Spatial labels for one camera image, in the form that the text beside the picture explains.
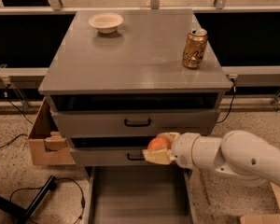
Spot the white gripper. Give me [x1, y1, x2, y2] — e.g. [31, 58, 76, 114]
[143, 132, 200, 169]

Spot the orange fruit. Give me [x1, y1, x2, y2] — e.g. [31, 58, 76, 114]
[147, 136, 171, 150]

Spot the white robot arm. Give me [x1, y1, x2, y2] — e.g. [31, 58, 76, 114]
[143, 130, 280, 187]

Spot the grey top drawer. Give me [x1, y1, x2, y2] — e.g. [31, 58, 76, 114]
[52, 109, 219, 138]

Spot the grey drawer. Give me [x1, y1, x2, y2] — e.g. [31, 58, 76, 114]
[85, 165, 198, 224]
[69, 145, 206, 167]
[52, 109, 219, 138]

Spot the grey bottom drawer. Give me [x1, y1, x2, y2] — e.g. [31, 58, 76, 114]
[85, 165, 198, 224]

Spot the grey middle drawer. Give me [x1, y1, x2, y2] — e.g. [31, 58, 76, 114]
[69, 145, 206, 167]

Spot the grey drawer cabinet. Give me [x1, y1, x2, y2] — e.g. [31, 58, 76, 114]
[37, 8, 233, 170]

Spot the gold soda can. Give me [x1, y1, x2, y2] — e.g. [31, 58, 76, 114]
[183, 28, 208, 69]

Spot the open cardboard box left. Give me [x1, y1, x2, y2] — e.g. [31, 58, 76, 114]
[28, 99, 75, 166]

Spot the cardboard box right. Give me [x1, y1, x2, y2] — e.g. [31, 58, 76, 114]
[239, 182, 280, 224]

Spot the white paper bowl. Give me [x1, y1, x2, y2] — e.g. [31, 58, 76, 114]
[89, 12, 123, 34]

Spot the black stand leg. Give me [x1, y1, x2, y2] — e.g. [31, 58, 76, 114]
[0, 175, 57, 224]

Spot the black cable behind cabinet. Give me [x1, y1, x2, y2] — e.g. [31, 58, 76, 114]
[216, 77, 237, 124]

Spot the black cable on floor left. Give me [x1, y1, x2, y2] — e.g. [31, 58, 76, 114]
[9, 176, 87, 224]

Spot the metal railing frame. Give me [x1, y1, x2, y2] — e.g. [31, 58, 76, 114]
[0, 0, 280, 112]

